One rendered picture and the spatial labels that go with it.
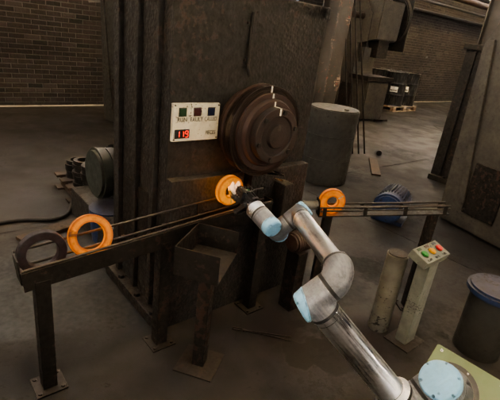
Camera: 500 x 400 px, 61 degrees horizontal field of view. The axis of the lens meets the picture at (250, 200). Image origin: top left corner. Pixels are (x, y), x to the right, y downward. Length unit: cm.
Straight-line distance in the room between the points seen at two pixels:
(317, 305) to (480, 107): 330
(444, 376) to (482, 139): 301
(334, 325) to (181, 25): 138
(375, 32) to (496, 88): 573
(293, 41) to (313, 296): 142
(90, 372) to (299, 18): 206
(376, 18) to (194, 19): 812
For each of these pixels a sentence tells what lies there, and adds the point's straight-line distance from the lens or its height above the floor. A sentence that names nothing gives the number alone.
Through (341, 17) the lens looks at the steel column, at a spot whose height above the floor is 189.
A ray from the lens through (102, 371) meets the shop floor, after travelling 229.
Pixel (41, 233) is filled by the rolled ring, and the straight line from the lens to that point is 184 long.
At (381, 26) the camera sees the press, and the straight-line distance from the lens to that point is 995.
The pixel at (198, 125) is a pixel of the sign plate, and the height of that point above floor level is 113.
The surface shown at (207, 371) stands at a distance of 226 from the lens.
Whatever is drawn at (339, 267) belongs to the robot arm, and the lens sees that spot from 156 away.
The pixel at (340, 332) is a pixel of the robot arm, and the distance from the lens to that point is 162.
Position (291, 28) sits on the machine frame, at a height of 162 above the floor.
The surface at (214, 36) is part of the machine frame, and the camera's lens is 210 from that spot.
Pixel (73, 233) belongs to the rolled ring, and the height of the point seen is 72.
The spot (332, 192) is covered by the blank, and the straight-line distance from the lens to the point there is 253.
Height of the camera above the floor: 159
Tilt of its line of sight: 22 degrees down
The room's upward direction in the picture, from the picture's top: 7 degrees clockwise
